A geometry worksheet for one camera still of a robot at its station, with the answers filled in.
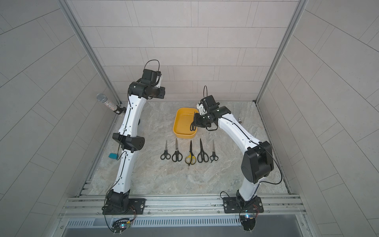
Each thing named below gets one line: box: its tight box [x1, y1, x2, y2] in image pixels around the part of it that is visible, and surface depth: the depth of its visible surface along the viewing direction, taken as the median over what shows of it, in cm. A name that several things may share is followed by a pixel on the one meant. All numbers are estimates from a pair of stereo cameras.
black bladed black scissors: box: [196, 138, 210, 163], surface depth 90 cm
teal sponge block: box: [108, 153, 119, 160], surface depth 89 cm
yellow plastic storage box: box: [172, 107, 199, 139], surface depth 99 cm
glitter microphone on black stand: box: [96, 92, 127, 118], surface depth 88 cm
